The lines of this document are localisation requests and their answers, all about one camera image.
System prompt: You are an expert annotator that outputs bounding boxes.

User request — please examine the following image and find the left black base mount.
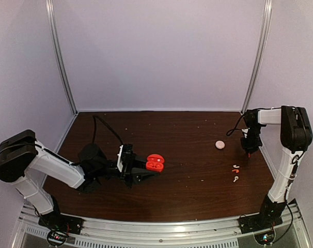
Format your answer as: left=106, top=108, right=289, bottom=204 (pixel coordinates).
left=38, top=196, right=83, bottom=235

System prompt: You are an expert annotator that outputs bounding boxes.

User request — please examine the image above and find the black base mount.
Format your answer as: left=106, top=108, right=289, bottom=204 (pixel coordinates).
left=238, top=195, right=286, bottom=234
left=38, top=196, right=83, bottom=235

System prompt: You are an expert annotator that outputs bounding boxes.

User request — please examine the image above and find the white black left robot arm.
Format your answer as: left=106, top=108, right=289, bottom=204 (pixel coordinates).
left=0, top=130, right=165, bottom=229

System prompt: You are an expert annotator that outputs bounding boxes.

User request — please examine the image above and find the white oval charging case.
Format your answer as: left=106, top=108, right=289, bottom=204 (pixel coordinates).
left=215, top=140, right=225, bottom=150

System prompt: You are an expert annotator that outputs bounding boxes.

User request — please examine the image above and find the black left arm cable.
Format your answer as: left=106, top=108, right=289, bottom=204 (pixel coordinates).
left=73, top=115, right=126, bottom=166

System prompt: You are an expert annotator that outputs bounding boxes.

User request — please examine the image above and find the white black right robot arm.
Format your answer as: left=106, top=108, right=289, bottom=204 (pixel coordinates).
left=241, top=105, right=313, bottom=228

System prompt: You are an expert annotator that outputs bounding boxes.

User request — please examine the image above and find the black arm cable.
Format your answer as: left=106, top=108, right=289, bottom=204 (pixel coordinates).
left=226, top=115, right=246, bottom=137
left=73, top=115, right=126, bottom=166

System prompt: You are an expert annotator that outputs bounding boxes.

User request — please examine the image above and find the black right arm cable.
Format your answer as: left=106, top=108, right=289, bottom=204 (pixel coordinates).
left=226, top=115, right=246, bottom=137

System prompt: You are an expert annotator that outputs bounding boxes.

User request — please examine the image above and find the red round earbud charging case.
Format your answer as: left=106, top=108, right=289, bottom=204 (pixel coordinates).
left=146, top=154, right=165, bottom=173

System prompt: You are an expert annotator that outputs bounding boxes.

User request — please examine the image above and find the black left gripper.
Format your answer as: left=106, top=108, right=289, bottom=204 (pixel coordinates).
left=93, top=151, right=161, bottom=189

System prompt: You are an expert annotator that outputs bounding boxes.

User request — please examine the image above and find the aluminium front rail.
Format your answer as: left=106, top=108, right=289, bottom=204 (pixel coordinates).
left=9, top=204, right=312, bottom=247

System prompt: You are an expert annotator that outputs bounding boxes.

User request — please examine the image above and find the left aluminium frame post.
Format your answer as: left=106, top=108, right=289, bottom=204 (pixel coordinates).
left=45, top=0, right=78, bottom=115

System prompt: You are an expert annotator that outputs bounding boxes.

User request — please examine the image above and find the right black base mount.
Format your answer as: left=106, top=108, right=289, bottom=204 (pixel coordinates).
left=238, top=195, right=286, bottom=234

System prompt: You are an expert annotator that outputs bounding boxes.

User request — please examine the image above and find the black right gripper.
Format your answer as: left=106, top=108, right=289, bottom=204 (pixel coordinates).
left=240, top=126, right=262, bottom=154

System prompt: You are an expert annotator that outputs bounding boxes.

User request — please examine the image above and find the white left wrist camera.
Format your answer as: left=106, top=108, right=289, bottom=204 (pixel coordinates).
left=116, top=145, right=123, bottom=173

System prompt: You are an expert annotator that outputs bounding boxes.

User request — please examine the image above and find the right aluminium frame post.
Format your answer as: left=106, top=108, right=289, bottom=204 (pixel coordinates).
left=241, top=0, right=273, bottom=114

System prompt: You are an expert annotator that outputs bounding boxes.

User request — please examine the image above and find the aluminium frame post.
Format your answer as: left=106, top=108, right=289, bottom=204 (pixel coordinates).
left=45, top=0, right=78, bottom=115
left=241, top=0, right=273, bottom=114

